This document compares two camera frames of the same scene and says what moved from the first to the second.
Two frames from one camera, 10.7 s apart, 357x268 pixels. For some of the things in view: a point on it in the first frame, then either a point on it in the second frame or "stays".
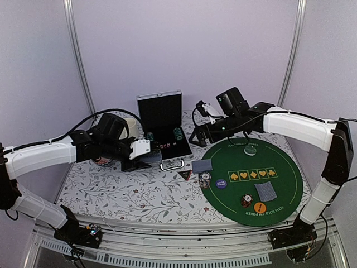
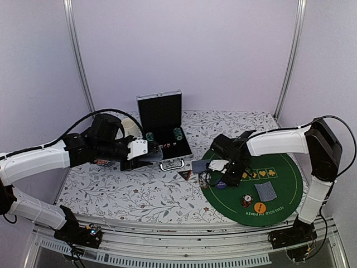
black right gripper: [202, 137] -> [234, 181]
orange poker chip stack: [246, 200] stays
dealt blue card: [202, 165] stays
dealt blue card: [265, 191] stays
